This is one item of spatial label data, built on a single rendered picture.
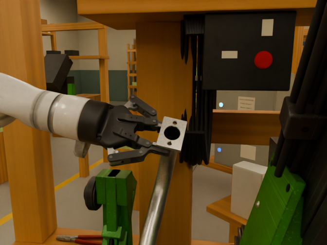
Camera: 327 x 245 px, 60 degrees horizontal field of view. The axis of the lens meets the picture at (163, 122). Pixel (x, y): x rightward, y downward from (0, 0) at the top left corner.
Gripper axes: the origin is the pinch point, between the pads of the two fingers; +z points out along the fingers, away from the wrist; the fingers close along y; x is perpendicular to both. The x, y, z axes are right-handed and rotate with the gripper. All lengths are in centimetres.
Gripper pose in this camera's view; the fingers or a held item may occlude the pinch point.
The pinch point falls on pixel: (166, 139)
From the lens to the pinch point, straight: 47.9
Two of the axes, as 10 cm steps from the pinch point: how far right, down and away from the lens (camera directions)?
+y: 2.3, -8.4, 5.0
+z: 9.7, 2.3, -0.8
